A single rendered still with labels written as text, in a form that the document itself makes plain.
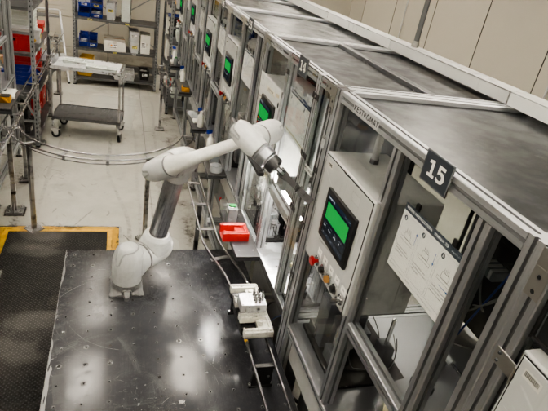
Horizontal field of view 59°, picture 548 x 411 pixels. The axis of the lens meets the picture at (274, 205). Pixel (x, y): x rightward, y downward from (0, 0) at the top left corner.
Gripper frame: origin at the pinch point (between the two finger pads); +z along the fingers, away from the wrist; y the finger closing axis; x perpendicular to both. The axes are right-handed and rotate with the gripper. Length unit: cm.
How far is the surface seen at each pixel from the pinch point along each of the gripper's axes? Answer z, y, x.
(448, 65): -1, 53, -98
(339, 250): 24.7, -21.5, 5.2
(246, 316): 18, 38, 60
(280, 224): -8, 96, 21
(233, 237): -21, 84, 45
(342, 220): 17.8, -23.5, -2.8
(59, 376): -20, 6, 130
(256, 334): 27, 31, 61
